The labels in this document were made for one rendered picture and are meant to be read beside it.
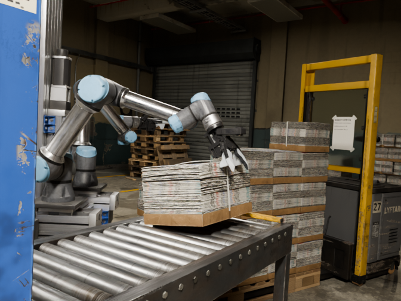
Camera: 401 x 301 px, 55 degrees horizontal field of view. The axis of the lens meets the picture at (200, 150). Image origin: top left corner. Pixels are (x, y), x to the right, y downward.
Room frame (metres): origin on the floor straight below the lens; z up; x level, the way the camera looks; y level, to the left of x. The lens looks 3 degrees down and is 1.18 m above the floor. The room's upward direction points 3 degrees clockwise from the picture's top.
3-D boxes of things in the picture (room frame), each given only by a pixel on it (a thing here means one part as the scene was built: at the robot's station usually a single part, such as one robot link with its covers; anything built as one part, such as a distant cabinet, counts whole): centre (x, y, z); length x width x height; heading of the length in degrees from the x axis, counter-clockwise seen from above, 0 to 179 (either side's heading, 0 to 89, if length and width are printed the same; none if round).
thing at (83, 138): (2.43, 0.75, 1.19); 0.15 x 0.12 x 0.55; 28
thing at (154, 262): (1.19, 0.22, 0.77); 0.47 x 0.05 x 0.05; 56
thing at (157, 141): (9.40, 1.00, 0.65); 1.33 x 0.94 x 1.30; 150
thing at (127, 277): (1.08, 0.30, 0.77); 0.47 x 0.05 x 0.05; 56
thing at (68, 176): (1.81, 0.67, 0.98); 0.13 x 0.12 x 0.14; 171
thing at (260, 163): (2.77, -0.30, 0.95); 0.38 x 0.29 x 0.23; 35
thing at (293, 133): (3.10, -0.79, 0.65); 0.39 x 0.30 x 1.29; 34
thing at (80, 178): (2.31, 0.69, 0.87); 0.15 x 0.15 x 0.10
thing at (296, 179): (2.93, -0.54, 0.86); 0.38 x 0.29 x 0.04; 33
